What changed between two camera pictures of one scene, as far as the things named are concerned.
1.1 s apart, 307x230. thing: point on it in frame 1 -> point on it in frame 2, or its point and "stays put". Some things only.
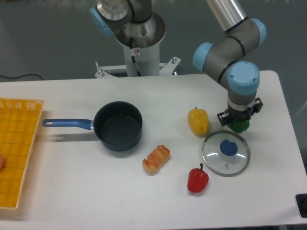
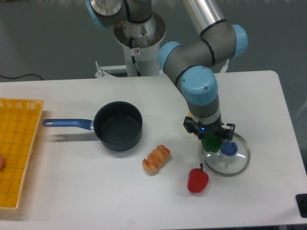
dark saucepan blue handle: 117,125 stays put
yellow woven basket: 19,120 stays put
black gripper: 237,115 -> 200,130
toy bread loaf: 155,159 stays put
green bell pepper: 238,126 -> 211,143
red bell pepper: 197,179 stays put
